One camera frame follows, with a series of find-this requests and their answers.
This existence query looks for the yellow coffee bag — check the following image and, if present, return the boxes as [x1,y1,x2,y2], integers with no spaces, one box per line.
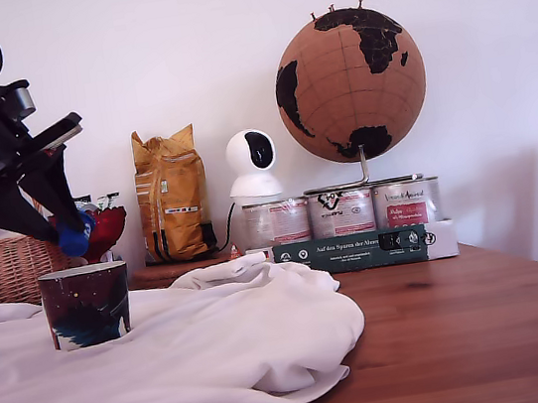
[127,122,218,269]

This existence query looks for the red coffee cup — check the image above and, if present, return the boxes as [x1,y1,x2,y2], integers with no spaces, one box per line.
[37,260,139,355]

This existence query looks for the black white sachet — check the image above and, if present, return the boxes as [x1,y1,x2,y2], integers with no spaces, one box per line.
[72,194,97,215]

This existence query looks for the green white sachet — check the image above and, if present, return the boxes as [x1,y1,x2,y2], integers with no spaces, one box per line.
[95,192,124,213]

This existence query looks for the wicker basket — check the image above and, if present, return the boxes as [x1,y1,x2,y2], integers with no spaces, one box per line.
[0,163,76,309]

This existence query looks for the red glass bowl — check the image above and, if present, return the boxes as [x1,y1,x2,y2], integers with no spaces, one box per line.
[48,204,135,272]

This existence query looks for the round cork trivet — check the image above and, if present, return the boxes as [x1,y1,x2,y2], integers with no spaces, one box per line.
[130,252,235,295]

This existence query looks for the white cloth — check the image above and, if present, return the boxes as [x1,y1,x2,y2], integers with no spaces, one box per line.
[0,242,377,403]

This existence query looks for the tin can red label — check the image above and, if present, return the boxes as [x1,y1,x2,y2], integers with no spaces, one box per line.
[240,196,315,251]

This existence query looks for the tin can recycling mark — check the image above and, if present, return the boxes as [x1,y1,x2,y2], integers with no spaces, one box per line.
[305,185,379,241]

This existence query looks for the green white cardboard tray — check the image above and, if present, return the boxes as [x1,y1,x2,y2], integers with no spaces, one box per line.
[244,216,462,288]

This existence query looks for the metal globe stand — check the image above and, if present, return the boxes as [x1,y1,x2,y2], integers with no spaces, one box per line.
[298,137,426,199]

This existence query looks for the cork globe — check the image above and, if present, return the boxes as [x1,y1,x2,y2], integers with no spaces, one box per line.
[265,0,439,174]

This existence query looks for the tin can script label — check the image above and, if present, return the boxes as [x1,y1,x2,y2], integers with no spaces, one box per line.
[370,175,446,232]

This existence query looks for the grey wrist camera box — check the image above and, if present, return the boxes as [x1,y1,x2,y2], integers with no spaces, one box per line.
[0,77,42,145]

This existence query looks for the black camera cable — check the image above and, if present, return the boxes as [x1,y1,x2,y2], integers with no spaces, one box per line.
[212,201,243,255]

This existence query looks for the white security camera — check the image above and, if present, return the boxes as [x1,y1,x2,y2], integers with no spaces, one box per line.
[219,126,284,204]

